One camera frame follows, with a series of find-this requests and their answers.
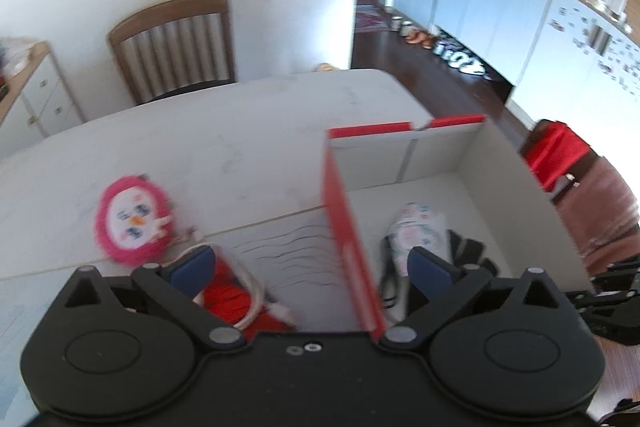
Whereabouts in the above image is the red patterned rug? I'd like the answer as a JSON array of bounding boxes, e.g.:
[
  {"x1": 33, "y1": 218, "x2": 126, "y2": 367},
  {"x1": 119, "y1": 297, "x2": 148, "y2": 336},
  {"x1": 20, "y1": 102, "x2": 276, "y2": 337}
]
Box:
[{"x1": 354, "y1": 6, "x2": 391, "y2": 33}]

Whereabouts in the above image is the red garment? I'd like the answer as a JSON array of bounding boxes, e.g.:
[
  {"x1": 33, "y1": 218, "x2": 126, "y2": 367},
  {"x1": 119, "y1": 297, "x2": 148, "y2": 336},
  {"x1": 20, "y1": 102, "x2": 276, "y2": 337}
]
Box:
[{"x1": 522, "y1": 119, "x2": 591, "y2": 193}]

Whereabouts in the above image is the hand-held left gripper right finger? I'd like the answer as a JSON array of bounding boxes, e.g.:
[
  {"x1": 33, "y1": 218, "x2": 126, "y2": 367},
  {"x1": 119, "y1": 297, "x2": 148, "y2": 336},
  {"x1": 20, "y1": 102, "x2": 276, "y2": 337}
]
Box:
[{"x1": 380, "y1": 246, "x2": 566, "y2": 350}]

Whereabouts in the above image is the white sideboard wooden top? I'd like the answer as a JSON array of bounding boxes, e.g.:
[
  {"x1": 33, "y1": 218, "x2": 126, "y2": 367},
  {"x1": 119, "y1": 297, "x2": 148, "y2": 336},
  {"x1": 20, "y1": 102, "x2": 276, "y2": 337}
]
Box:
[{"x1": 0, "y1": 38, "x2": 86, "y2": 160}]

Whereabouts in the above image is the pink plush toy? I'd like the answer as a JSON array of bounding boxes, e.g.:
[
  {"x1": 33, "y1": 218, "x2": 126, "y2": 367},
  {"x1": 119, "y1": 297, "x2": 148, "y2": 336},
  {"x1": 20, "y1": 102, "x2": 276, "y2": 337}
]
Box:
[{"x1": 94, "y1": 174, "x2": 177, "y2": 266}]

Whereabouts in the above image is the wooden slatted chair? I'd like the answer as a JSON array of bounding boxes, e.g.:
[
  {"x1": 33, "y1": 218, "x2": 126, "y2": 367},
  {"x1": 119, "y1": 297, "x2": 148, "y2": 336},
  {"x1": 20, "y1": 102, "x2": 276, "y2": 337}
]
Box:
[{"x1": 107, "y1": 0, "x2": 237, "y2": 107}]

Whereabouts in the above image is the white charging cable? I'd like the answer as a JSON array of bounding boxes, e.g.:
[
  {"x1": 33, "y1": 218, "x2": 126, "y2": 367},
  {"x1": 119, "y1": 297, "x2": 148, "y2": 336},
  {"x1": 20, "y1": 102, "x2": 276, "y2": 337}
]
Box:
[{"x1": 165, "y1": 244, "x2": 271, "y2": 333}]

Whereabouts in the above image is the grey patterned table mat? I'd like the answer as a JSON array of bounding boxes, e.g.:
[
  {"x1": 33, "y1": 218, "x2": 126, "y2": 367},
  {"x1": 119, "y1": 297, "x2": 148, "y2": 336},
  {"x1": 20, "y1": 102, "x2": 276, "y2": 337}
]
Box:
[{"x1": 0, "y1": 207, "x2": 341, "y2": 333}]

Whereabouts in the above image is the red cloth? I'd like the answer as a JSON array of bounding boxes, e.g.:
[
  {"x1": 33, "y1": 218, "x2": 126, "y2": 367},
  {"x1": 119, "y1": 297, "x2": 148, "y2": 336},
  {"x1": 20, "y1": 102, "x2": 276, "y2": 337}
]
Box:
[{"x1": 197, "y1": 254, "x2": 301, "y2": 341}]

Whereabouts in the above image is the wooden chair draped with cloths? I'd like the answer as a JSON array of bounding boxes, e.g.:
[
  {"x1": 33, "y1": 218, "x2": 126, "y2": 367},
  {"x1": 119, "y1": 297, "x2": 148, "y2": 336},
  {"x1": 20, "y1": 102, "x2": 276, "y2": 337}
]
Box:
[{"x1": 520, "y1": 119, "x2": 609, "y2": 208}]

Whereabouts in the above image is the white printed packet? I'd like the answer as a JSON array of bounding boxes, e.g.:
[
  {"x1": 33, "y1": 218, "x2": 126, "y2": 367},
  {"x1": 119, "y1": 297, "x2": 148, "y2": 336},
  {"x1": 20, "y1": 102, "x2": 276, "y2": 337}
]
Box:
[{"x1": 387, "y1": 202, "x2": 449, "y2": 278}]

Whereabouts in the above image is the white cardboard box red rim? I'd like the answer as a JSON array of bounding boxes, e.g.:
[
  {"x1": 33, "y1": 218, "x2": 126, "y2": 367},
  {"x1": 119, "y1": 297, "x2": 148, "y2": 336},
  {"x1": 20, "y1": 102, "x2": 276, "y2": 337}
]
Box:
[{"x1": 320, "y1": 114, "x2": 596, "y2": 339}]

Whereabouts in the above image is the white hall cabinet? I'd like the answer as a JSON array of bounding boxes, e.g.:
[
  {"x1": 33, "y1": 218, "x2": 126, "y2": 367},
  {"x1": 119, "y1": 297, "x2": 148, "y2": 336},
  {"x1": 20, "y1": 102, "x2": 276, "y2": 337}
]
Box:
[{"x1": 385, "y1": 0, "x2": 556, "y2": 108}]

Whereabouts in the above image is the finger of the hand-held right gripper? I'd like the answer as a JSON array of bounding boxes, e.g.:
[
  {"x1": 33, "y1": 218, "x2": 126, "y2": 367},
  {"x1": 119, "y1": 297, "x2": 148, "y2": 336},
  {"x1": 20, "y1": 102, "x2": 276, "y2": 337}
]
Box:
[
  {"x1": 591, "y1": 257, "x2": 640, "y2": 289},
  {"x1": 566, "y1": 289, "x2": 640, "y2": 348}
]

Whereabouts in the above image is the row of shoes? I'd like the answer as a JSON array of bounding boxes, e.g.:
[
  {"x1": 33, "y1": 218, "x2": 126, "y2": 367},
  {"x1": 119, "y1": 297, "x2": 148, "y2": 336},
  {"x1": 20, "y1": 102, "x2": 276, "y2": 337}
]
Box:
[{"x1": 390, "y1": 14, "x2": 496, "y2": 80}]

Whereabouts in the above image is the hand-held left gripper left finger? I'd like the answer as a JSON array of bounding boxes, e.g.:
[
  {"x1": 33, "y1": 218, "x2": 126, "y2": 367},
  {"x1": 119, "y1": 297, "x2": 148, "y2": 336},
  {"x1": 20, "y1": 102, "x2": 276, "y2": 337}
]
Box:
[{"x1": 60, "y1": 244, "x2": 249, "y2": 351}]

